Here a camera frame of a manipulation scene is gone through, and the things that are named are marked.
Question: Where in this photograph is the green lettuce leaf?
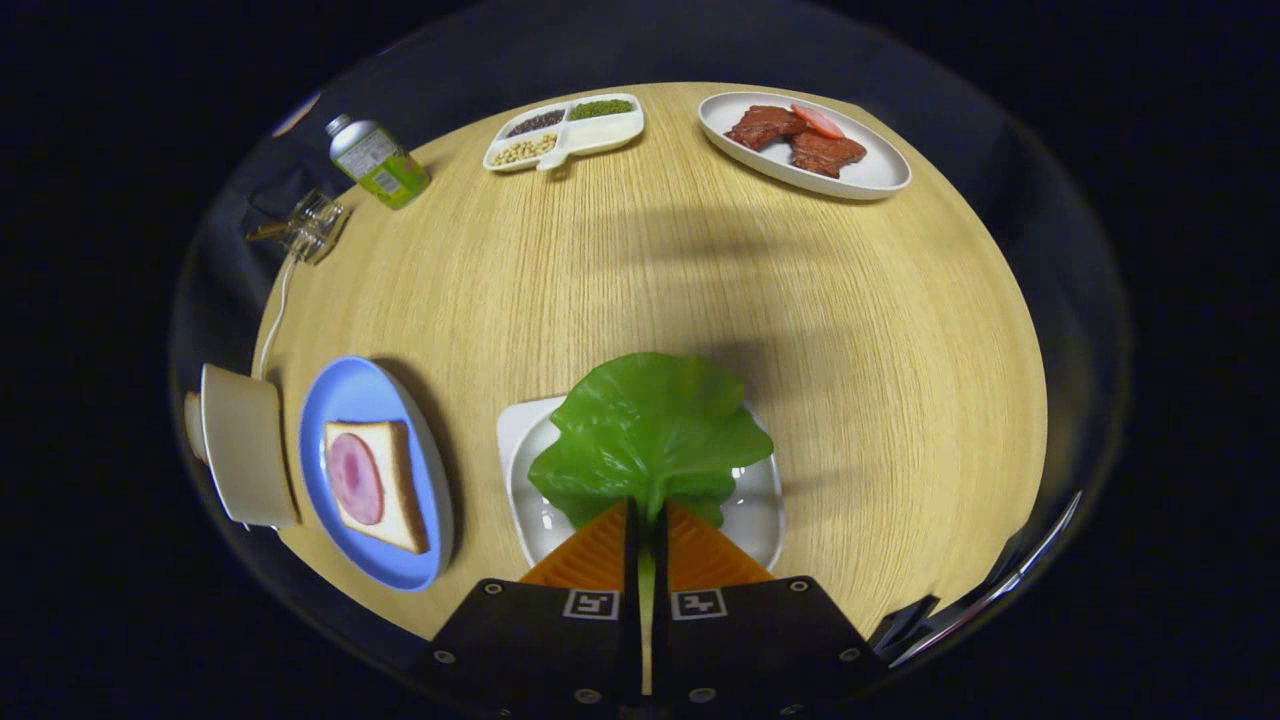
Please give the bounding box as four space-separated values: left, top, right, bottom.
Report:
528 352 776 696

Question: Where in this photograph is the white toaster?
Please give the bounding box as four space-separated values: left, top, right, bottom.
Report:
200 362 301 531

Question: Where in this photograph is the blue round plate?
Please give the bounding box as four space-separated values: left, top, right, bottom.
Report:
298 356 456 593

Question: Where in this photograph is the green label metal bottle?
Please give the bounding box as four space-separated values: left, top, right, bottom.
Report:
325 113 433 211

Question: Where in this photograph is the white divided bean dish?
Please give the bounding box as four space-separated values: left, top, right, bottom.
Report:
483 93 646 173

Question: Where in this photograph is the brown meat piece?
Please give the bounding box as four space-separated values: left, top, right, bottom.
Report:
790 130 868 179
724 105 809 152

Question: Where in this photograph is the pink ham slice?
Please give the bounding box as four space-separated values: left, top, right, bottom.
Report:
328 432 385 527

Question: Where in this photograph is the clear wire utensil holder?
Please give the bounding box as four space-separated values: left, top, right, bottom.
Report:
280 188 351 266

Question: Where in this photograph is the white square plate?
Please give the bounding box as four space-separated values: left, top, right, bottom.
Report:
497 395 786 571

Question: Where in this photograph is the pink sausage slice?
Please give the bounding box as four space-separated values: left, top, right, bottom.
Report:
790 103 846 141

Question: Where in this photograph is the white bread slice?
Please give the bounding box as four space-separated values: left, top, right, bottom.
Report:
323 420 431 556

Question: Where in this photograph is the white toaster cable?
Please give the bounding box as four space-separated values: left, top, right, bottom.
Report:
258 250 301 381

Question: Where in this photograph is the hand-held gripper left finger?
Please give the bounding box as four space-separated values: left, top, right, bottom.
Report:
410 500 643 719

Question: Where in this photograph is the white oval plate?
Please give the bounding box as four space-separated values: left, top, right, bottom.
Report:
697 92 913 201

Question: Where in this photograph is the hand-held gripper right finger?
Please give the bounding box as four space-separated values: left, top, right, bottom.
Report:
652 500 886 719

